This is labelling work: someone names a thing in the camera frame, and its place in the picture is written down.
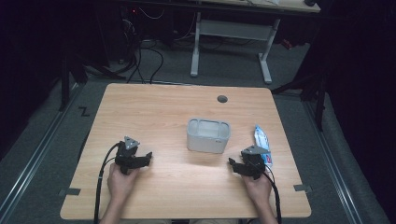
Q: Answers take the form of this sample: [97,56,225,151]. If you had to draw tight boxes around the person's left hand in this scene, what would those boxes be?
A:
[106,161,142,203]

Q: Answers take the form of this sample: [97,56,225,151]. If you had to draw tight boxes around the metal floor rail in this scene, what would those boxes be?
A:
[0,81,82,218]
[302,100,365,224]

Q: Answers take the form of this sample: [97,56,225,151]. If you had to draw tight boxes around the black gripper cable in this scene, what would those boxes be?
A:
[261,169,283,224]
[92,142,121,224]

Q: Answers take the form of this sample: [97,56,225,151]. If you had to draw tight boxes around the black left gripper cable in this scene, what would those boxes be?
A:
[92,142,121,224]

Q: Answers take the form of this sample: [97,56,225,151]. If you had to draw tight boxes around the person's right hand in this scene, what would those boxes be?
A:
[241,169,275,207]

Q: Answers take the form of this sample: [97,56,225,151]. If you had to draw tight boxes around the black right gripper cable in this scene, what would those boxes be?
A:
[261,169,283,224]

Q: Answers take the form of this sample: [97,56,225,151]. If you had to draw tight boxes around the black metal stand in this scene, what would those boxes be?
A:
[57,46,92,113]
[271,68,328,133]

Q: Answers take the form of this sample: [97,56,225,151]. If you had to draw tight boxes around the black floor cables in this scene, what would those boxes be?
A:
[115,8,166,85]

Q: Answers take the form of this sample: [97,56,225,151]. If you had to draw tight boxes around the white plastic container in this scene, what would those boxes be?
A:
[186,117,233,155]

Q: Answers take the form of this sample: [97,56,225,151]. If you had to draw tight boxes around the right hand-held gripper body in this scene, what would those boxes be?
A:
[240,145,271,181]

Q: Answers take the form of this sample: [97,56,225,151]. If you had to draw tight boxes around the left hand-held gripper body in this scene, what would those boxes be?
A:
[114,135,141,175]

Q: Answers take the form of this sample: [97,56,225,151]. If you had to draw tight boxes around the desk with white legs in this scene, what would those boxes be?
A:
[174,0,322,86]

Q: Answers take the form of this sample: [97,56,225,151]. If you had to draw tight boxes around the blue and white tube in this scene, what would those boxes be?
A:
[253,124,275,168]

